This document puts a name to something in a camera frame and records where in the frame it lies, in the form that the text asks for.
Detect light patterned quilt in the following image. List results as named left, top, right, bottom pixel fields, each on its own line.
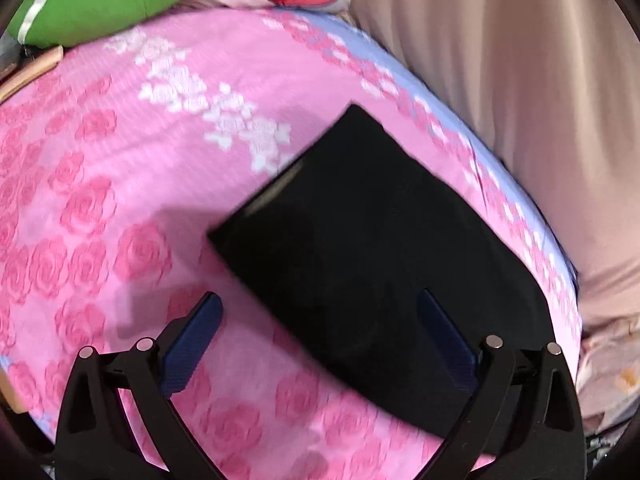
left=575, top=312, right=640, bottom=433

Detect beige curtain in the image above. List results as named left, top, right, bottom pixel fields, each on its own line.
left=345, top=0, right=640, bottom=333

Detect black pants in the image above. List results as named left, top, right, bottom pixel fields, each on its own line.
left=206, top=104, right=556, bottom=456

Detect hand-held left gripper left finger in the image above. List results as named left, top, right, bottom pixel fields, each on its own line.
left=54, top=291, right=226, bottom=480

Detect pink floral bed sheet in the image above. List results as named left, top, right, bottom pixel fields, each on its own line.
left=0, top=7, right=586, bottom=480

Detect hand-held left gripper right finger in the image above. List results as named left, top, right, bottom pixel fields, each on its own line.
left=417, top=287, right=587, bottom=480

